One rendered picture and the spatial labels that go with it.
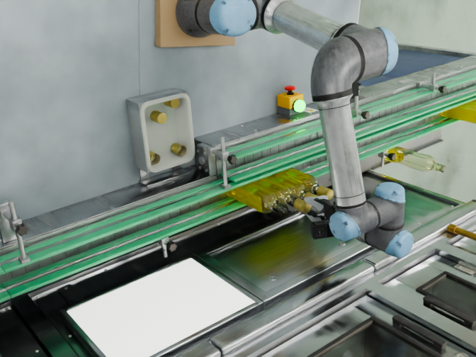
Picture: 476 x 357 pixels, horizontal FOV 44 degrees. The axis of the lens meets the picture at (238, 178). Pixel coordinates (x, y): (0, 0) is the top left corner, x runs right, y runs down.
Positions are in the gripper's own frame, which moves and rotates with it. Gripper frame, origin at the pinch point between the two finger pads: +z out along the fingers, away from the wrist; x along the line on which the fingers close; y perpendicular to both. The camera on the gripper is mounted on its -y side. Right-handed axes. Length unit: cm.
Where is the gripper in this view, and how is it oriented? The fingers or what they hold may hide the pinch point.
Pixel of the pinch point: (305, 207)
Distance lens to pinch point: 178.3
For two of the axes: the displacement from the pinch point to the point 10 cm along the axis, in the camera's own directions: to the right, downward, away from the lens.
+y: 7.9, -3.0, 5.3
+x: -0.8, -9.1, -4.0
